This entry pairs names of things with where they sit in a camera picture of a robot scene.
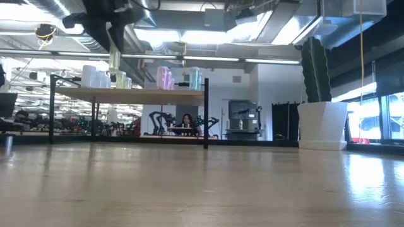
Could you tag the white hexagonal plant pot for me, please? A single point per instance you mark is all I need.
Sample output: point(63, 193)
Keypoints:
point(322, 126)

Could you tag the wooden shelf black metal frame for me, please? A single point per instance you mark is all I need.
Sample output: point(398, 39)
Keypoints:
point(126, 96)

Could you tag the small red object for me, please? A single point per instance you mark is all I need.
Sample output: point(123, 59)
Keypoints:
point(360, 140)

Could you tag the black metal bar frame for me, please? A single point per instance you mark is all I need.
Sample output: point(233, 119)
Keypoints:
point(285, 121)

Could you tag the clear tube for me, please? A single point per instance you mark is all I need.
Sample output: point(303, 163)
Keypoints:
point(108, 83)

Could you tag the person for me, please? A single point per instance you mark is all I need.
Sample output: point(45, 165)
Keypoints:
point(22, 116)
point(187, 121)

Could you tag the black round ceiling fixture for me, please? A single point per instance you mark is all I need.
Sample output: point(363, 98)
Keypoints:
point(45, 31)

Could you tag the pale green medicine bottle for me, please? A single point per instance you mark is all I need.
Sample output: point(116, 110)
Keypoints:
point(194, 79)

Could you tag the black monitor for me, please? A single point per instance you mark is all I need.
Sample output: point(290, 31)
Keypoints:
point(243, 108)

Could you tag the black boxy object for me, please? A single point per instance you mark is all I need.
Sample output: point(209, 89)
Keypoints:
point(6, 104)

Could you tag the black background robot arm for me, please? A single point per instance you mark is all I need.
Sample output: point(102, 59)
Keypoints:
point(210, 121)
point(158, 121)

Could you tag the green cactus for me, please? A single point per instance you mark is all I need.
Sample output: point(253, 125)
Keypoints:
point(316, 71)

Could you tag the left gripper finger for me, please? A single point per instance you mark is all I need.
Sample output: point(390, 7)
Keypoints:
point(99, 34)
point(117, 34)

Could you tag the grey wall vent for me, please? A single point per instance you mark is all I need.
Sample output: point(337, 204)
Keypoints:
point(236, 79)

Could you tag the teal medicine bottle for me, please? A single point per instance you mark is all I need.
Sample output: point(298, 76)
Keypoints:
point(200, 82)

